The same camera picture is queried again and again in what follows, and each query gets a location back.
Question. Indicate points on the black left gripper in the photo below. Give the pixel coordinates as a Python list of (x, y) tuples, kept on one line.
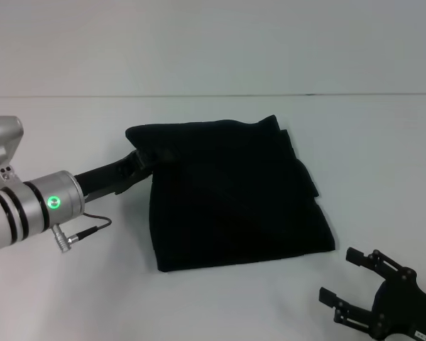
[(106, 177)]

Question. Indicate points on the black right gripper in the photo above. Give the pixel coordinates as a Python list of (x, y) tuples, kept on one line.
[(404, 309)]

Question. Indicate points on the black shirt with FREE print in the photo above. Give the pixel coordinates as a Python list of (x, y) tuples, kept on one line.
[(234, 199)]

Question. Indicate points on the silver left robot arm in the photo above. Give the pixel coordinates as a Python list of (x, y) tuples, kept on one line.
[(25, 209)]

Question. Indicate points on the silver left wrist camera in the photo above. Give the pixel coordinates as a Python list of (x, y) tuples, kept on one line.
[(3, 142)]

